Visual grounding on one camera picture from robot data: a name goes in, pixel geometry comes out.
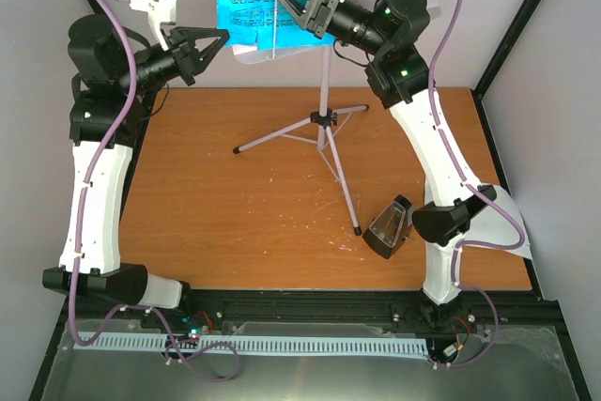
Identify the light blue cable duct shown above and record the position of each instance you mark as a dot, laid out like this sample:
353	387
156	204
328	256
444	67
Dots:
266	346

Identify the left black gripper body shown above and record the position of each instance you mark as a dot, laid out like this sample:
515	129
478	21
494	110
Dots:
182	53

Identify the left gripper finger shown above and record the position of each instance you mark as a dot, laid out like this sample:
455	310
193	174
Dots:
204	51
193	34

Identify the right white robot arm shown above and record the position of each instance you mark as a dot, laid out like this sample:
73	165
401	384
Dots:
399	77

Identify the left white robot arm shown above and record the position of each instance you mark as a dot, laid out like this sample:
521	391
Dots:
90	265

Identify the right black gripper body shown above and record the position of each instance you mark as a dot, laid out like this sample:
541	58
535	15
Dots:
321	22

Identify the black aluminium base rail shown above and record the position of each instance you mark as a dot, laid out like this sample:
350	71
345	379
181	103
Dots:
399	312

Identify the green led circuit board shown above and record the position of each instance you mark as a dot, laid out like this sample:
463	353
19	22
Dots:
195	326

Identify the white sheet music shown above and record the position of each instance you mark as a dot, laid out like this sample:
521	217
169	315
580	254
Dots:
502	227

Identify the black frame post right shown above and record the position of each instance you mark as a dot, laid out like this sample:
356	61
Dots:
509	39

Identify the black frame post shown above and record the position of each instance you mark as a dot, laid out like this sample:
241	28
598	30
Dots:
101	83
509	39

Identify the clear plastic metronome cover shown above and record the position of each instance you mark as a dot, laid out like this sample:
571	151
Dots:
388	224

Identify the black frame post left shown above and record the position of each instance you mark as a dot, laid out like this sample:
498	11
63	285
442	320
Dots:
101	83

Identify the black metronome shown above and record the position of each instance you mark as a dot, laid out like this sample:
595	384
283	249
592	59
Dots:
383	250

